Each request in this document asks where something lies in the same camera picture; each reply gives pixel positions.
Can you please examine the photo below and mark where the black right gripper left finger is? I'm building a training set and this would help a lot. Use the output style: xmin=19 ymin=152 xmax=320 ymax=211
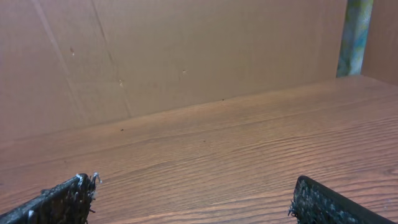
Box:
xmin=1 ymin=172 xmax=102 ymax=224

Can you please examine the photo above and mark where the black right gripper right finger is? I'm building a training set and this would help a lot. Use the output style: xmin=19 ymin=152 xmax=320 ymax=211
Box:
xmin=288 ymin=175 xmax=394 ymax=224

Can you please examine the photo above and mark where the blurred green blue post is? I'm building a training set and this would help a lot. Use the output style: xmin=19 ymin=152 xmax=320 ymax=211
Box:
xmin=336 ymin=0 xmax=374 ymax=77

